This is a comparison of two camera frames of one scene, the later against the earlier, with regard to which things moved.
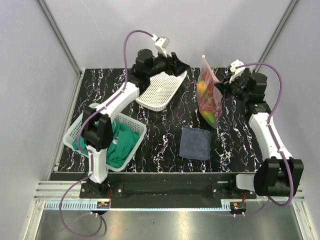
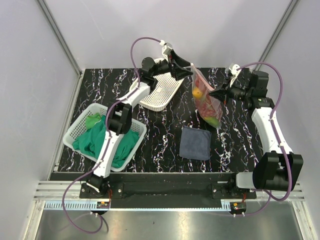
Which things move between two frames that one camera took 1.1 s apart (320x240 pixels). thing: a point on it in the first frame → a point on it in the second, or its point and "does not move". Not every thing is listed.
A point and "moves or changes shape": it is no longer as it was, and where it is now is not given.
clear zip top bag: x=209 y=96 moves or changes shape
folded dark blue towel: x=195 y=143 does not move
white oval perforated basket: x=162 y=89 does not move
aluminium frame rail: x=61 y=38 does not move
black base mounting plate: x=169 y=190 does not move
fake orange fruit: x=201 y=86 → x=197 y=93
